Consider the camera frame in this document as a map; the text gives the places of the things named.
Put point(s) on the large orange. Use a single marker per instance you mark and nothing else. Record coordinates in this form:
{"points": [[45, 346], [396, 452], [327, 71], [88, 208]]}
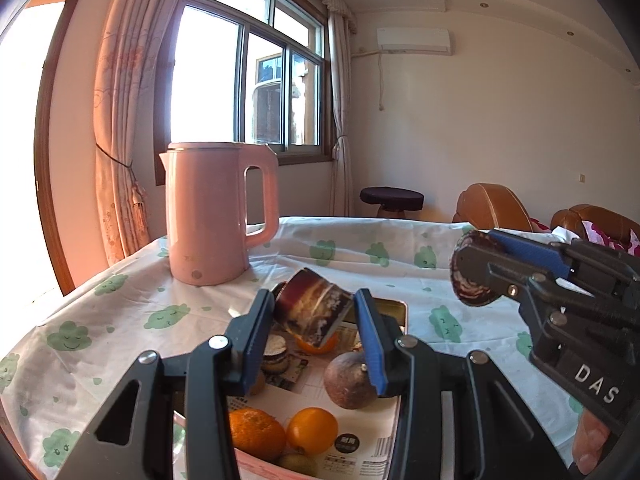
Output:
{"points": [[255, 432]]}

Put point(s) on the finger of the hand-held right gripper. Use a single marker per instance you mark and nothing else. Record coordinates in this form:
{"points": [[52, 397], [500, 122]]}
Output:
{"points": [[530, 252], [510, 280]]}

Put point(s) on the person's right hand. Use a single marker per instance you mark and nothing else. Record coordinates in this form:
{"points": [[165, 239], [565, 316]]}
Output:
{"points": [[587, 442]]}

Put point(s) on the white curtain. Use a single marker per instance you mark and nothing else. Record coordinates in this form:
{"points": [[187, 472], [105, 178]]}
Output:
{"points": [[342, 110]]}

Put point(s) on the purple brown passion fruit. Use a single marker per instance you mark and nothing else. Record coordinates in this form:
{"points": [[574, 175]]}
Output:
{"points": [[347, 380]]}

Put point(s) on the printed paper sheet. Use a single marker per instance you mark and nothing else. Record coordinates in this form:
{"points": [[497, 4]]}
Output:
{"points": [[310, 385]]}

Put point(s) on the brown leather armchair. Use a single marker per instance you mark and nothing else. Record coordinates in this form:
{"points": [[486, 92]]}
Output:
{"points": [[490, 207]]}

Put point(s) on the small brown pastry piece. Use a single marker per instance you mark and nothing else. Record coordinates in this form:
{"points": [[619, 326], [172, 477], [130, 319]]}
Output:
{"points": [[357, 346]]}

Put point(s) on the pink electric kettle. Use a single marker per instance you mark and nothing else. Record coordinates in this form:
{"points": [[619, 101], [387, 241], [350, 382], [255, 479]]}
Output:
{"points": [[210, 220]]}

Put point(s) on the round crumb-topped cake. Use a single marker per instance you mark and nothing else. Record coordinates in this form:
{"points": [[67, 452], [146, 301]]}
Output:
{"points": [[275, 352]]}

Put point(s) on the dark chocolate round cake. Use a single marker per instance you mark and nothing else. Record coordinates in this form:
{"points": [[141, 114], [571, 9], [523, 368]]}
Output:
{"points": [[472, 292]]}

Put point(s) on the pink floral cushion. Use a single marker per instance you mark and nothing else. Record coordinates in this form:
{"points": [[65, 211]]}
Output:
{"points": [[600, 232]]}

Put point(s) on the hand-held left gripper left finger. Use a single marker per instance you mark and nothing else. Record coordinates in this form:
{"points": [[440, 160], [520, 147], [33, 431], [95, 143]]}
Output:
{"points": [[255, 340]]}

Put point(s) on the wooden framed glass door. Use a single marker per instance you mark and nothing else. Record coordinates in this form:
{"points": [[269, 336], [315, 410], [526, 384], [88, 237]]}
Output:
{"points": [[30, 135]]}

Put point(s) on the curtain tieback tassel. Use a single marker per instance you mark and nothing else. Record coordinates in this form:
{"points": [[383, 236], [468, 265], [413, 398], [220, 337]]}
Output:
{"points": [[135, 195]]}

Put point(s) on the sliding glass window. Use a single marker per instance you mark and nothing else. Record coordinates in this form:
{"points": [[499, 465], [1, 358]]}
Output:
{"points": [[205, 75]]}

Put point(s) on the white air conditioner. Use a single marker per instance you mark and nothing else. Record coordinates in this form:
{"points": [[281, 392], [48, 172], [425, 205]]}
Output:
{"points": [[415, 40]]}

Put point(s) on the brown leather sofa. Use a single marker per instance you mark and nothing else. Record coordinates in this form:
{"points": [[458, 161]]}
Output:
{"points": [[575, 217]]}

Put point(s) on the black round stool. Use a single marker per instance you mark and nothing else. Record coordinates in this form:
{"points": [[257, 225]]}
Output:
{"points": [[390, 196]]}

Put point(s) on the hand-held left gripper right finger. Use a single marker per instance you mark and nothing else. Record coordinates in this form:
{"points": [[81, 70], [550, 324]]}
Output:
{"points": [[372, 345]]}

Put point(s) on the pink patterned curtain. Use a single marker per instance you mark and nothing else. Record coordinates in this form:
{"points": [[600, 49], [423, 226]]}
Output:
{"points": [[120, 110]]}

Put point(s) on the pink metal tin box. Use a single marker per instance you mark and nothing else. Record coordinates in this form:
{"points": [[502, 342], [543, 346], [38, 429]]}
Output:
{"points": [[392, 310]]}

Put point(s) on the small orange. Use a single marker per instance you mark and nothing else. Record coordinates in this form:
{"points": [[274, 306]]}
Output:
{"points": [[320, 347], [312, 430]]}

